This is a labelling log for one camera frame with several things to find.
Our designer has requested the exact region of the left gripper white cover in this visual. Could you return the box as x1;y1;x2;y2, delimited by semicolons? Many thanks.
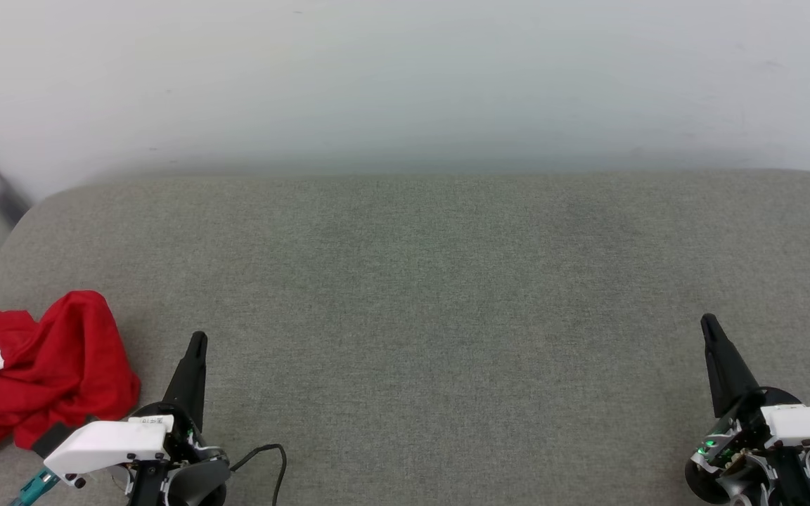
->
43;332;230;506

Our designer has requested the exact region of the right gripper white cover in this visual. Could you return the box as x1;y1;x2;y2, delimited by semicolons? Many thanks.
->
690;313;810;470

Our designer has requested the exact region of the red and white garment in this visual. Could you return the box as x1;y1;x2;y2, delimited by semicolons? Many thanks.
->
0;290;142;467

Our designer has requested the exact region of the thin black cable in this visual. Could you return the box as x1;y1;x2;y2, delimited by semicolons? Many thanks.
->
229;443;288;506

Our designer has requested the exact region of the teal cable connector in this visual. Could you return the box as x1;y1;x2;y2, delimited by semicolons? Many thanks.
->
10;467;61;506

